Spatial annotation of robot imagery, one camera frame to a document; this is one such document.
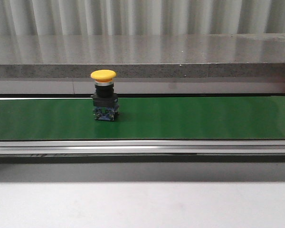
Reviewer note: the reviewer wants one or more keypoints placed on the green conveyor belt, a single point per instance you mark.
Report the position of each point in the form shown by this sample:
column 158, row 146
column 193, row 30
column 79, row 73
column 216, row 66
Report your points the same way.
column 160, row 125

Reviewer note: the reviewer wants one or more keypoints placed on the white pleated curtain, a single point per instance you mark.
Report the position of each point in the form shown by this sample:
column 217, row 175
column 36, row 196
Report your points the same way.
column 141, row 17

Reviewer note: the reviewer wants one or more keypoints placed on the grey granite counter ledge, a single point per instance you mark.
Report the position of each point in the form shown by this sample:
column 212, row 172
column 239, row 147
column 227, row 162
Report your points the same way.
column 183, row 64

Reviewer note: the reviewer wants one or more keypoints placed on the yellow mushroom button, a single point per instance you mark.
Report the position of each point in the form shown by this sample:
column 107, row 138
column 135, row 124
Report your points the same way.
column 105, row 100

